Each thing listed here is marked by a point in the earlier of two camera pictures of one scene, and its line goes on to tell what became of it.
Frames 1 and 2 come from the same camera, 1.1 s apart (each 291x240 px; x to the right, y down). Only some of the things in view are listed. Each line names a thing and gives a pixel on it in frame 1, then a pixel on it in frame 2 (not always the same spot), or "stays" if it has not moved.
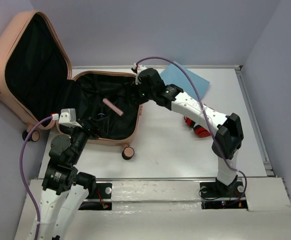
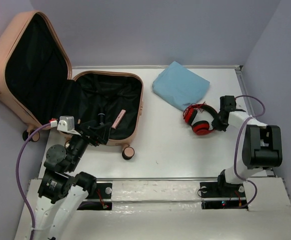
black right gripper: (139, 82) to (215, 123)
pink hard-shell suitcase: (28, 73) stays
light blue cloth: (174, 74) stays
